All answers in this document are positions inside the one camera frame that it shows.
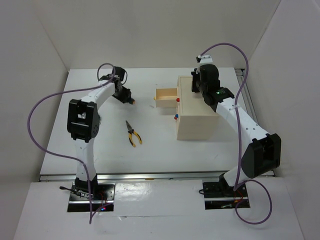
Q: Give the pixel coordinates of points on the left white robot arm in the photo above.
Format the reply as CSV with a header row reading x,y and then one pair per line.
x,y
83,124

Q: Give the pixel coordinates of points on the aluminium front rail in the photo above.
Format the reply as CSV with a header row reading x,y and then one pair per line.
x,y
136,176

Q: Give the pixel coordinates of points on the beige small yellow-knob drawer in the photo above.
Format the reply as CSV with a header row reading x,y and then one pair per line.
x,y
166,97

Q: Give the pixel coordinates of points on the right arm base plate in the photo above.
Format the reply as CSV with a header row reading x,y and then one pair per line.
x,y
216,199

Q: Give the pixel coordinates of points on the yellow black pliers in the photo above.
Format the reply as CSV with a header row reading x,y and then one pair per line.
x,y
131,133

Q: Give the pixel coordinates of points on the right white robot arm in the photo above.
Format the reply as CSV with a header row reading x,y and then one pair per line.
x,y
258,151

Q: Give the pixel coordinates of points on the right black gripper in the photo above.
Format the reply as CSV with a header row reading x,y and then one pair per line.
x,y
195,75

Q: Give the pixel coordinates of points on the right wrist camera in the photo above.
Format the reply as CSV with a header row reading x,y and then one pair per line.
x,y
204,59

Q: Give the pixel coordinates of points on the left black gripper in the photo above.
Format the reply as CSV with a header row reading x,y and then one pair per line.
x,y
127,93

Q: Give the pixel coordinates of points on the beige drawer cabinet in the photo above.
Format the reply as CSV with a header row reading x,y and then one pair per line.
x,y
196,121

